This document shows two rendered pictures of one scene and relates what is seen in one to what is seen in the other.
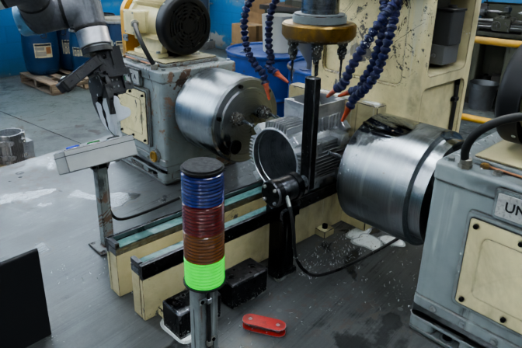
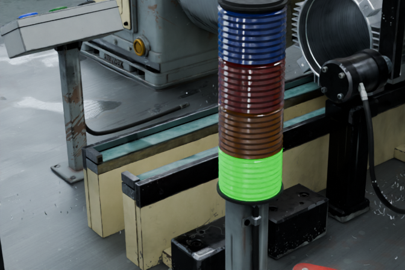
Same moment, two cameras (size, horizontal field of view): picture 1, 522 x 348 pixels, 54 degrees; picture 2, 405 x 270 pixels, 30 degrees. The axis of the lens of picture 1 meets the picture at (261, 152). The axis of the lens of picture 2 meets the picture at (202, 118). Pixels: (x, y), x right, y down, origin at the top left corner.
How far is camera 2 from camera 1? 0.12 m
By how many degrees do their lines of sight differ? 6
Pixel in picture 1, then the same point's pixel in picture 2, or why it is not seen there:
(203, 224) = (254, 90)
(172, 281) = (184, 213)
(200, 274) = (246, 175)
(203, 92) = not seen: outside the picture
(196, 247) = (241, 129)
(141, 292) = (138, 226)
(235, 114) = not seen: outside the picture
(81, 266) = (42, 196)
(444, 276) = not seen: outside the picture
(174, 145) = (170, 29)
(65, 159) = (19, 32)
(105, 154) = (76, 26)
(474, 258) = not seen: outside the picture
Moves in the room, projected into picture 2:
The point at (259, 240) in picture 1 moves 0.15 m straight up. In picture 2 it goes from (310, 160) to (315, 66)
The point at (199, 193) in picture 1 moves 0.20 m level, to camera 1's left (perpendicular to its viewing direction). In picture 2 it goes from (249, 40) to (16, 36)
